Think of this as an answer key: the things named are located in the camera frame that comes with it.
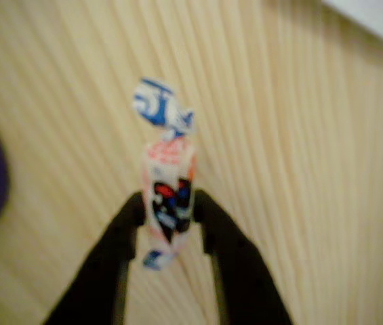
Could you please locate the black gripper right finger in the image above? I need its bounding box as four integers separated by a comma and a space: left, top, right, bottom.
193, 189, 293, 325

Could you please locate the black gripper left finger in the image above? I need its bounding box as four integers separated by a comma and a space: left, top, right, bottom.
43, 191, 145, 325

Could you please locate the candy white blue red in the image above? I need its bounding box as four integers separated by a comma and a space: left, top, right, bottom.
133, 77, 199, 272

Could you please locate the white lamp base with knobs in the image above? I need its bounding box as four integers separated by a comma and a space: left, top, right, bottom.
323, 0, 383, 49

